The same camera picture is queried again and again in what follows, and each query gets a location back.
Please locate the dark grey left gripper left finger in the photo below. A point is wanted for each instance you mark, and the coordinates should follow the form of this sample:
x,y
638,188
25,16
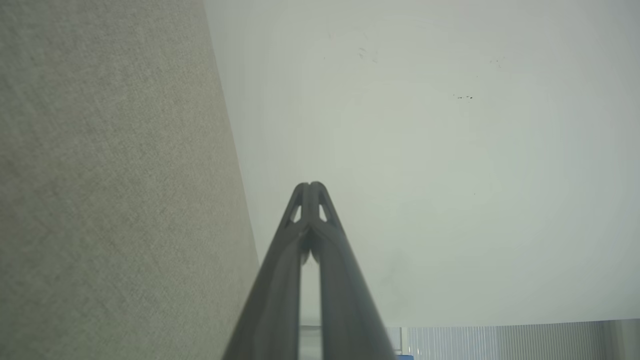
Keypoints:
x,y
272,300

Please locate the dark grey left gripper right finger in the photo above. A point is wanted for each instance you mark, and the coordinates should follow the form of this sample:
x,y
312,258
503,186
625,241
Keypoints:
x,y
350,310

